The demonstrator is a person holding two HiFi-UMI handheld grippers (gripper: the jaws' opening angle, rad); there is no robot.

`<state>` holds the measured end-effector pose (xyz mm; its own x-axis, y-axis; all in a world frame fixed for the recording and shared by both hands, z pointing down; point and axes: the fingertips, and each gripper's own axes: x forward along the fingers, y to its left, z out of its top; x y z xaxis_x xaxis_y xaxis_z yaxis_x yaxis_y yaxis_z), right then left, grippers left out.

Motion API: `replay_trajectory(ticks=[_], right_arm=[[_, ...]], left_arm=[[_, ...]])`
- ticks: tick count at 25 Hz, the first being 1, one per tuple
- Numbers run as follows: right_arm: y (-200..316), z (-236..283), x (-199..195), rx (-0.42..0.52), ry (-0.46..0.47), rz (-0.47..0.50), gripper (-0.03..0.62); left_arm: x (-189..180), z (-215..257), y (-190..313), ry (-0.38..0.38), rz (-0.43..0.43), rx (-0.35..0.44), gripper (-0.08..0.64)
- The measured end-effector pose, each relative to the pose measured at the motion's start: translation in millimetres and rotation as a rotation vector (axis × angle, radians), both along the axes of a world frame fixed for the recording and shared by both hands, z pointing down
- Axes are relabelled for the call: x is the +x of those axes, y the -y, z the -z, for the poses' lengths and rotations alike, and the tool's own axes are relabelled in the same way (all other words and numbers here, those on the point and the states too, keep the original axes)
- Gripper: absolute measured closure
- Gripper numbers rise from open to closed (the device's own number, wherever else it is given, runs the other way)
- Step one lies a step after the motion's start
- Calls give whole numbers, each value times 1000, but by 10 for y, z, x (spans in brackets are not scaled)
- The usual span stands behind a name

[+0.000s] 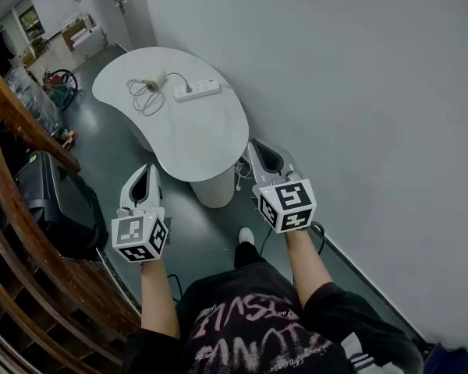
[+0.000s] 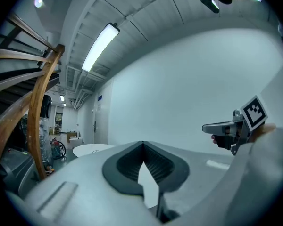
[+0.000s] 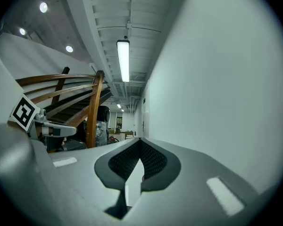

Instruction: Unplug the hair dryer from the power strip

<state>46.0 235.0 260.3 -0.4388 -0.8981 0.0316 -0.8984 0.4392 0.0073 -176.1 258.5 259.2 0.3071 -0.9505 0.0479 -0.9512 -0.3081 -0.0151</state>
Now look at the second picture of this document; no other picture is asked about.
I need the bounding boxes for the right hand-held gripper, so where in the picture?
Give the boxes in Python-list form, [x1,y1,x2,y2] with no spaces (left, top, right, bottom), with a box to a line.
[202,95,268,155]

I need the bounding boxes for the plastic-wrapped dark bundle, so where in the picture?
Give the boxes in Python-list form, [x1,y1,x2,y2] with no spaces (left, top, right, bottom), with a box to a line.
[18,115,53,164]

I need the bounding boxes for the person's right forearm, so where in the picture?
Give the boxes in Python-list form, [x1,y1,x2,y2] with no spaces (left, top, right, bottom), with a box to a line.
[250,123,277,142]

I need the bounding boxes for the long ceiling lamp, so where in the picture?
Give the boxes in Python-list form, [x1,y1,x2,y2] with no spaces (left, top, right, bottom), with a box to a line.
[82,23,120,72]

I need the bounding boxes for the black printer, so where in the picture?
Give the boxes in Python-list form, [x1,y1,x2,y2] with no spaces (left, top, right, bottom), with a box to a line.
[0,147,41,199]

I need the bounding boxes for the white ceiling pipes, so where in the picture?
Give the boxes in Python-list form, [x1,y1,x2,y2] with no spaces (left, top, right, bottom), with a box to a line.
[66,66,104,110]

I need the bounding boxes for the black head-mounted camera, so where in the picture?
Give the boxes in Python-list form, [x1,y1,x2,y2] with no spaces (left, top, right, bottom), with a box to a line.
[197,0,220,14]

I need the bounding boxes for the black round-window appliance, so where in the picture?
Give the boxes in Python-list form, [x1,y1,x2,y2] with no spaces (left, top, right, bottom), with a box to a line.
[42,94,53,119]

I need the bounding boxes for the cardboard boxes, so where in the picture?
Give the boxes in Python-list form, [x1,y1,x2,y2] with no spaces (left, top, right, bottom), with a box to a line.
[67,130,83,144]

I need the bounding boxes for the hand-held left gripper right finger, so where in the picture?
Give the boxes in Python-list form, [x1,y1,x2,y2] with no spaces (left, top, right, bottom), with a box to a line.
[143,140,236,216]

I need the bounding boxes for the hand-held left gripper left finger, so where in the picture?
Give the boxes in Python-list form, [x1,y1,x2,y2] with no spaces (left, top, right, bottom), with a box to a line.
[23,140,161,226]

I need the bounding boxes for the red tool and cable pile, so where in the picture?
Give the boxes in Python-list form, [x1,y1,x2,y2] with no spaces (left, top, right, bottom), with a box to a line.
[50,137,67,159]

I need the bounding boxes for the white door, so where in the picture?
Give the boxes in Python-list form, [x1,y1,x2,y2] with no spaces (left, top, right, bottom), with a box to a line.
[92,82,112,145]

